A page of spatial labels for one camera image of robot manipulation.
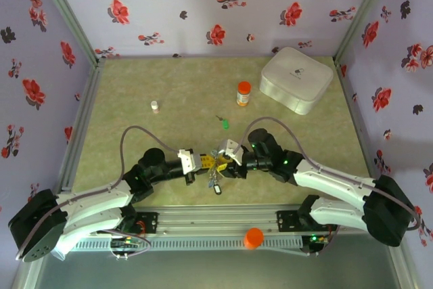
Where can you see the silver keyring bunch with keys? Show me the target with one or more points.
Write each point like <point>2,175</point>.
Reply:
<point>213,175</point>

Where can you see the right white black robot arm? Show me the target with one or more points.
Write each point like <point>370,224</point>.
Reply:
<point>335,182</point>

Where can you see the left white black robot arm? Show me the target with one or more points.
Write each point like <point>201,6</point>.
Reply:
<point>91,201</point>

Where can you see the key with green tag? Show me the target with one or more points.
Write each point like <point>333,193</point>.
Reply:
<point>224,124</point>

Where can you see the small white pink-label bottle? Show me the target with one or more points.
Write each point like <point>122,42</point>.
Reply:
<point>154,107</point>

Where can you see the orange-lid pill bottle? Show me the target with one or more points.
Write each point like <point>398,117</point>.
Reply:
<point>243,94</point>

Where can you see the orange plastic cylinder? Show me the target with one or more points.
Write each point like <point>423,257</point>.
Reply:
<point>253,238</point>

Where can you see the left controller circuit board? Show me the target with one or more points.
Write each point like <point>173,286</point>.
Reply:
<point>125,243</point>

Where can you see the controller circuit board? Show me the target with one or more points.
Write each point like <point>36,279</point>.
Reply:
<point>125,243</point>
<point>318,240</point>

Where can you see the white zip case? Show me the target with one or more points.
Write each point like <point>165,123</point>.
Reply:
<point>294,77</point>

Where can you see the right controller circuit board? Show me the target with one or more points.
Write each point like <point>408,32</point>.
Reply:
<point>318,240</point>

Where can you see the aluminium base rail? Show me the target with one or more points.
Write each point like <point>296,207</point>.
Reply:
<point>216,219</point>

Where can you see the aluminium frame floor rail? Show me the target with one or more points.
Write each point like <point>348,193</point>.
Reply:
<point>83,123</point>
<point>358,123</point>

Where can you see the aluminium frame post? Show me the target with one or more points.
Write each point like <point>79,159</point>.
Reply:
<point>365,11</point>
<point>67,15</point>

